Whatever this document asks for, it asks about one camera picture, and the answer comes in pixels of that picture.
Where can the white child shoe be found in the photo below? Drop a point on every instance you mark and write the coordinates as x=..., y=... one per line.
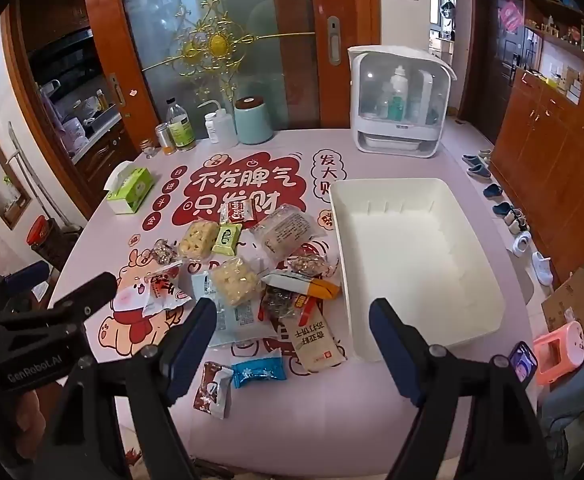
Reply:
x=521, y=244
x=541, y=267

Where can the small glass jar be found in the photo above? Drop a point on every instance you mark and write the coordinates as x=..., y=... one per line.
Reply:
x=147, y=149

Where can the yellow biscuit clear packet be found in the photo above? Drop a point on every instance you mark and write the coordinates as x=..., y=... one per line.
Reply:
x=199, y=241

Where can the light blue snack packet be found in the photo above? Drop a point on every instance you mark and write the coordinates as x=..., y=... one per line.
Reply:
x=237, y=320

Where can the beige slipper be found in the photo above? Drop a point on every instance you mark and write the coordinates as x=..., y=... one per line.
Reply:
x=484, y=154

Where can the small nut brittle packet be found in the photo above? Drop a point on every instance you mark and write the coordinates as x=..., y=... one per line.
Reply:
x=164, y=252

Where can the dark blue slipper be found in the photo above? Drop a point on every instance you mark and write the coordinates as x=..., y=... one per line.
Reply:
x=502, y=209
x=492, y=191

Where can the white plastic bin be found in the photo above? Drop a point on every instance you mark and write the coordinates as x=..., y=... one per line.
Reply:
x=411, y=250

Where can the smartphone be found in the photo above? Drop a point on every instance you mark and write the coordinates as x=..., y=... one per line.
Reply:
x=522, y=362

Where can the small green snack packet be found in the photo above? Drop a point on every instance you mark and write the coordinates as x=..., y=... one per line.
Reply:
x=227, y=239

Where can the dark entrance door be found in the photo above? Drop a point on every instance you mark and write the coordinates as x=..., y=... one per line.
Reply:
x=494, y=60

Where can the mint green canister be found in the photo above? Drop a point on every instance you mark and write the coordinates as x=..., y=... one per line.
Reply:
x=253, y=122

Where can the red lidded bucket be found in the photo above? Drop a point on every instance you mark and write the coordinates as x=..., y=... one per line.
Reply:
x=47, y=237

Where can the grey blue slipper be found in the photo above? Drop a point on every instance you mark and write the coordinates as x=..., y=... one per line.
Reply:
x=479, y=171
x=471, y=160

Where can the small white pill bottle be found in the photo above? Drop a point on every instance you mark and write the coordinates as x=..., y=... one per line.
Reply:
x=212, y=130

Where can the wooden wall cabinet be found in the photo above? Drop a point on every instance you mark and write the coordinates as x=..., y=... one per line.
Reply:
x=546, y=145

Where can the white squeeze bottle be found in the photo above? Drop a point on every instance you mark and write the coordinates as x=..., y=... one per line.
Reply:
x=226, y=127

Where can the beige cracker packet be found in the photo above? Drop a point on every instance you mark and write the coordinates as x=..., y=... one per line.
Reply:
x=314, y=342

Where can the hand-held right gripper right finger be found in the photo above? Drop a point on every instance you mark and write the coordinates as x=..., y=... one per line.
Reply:
x=391, y=345

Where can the person's blue jeans leg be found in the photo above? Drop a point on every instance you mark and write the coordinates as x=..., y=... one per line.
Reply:
x=579, y=420

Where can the large clear bread packet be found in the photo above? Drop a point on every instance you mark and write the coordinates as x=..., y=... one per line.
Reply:
x=287, y=232

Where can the wooden framed glass door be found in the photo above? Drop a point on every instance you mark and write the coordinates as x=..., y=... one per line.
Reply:
x=282, y=70

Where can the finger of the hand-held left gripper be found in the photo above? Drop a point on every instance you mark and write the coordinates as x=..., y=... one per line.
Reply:
x=27, y=276
x=92, y=292

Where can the blue snowflake snack packet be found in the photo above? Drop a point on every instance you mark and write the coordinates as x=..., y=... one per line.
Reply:
x=259, y=370

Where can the pink plastic stool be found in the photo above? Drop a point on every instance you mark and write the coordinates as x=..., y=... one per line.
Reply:
x=559, y=352

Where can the metal can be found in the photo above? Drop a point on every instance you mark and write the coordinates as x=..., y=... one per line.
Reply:
x=164, y=140

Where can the peanut brittle clear packet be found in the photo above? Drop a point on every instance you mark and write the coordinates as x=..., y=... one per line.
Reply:
x=307, y=265

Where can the clear bottle green label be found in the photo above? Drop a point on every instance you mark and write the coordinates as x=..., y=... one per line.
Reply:
x=181, y=127

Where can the brown white snack packet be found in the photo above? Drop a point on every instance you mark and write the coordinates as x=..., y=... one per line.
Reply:
x=213, y=390

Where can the grey chair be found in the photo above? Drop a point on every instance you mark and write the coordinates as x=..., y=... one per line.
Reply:
x=524, y=282

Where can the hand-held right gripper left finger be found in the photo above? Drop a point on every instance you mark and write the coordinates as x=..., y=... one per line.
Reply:
x=192, y=342

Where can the dark seed snack packet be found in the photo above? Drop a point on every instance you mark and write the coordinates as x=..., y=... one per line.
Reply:
x=279, y=305

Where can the white steriliser cabinet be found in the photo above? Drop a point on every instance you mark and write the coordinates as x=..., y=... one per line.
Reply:
x=399, y=105

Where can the gold door ornament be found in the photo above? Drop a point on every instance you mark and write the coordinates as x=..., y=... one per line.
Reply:
x=217, y=42

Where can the grey orange snack packet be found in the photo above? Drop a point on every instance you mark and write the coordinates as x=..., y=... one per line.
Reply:
x=312, y=287

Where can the cardboard box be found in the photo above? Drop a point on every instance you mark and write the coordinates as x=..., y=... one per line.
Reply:
x=569, y=300

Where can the green tissue box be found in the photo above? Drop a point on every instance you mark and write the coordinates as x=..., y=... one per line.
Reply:
x=132, y=191

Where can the yellow puffed squares packet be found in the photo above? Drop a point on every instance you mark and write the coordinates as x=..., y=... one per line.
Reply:
x=236, y=281

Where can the red white wafer packet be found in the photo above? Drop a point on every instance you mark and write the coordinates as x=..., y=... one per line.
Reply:
x=238, y=214

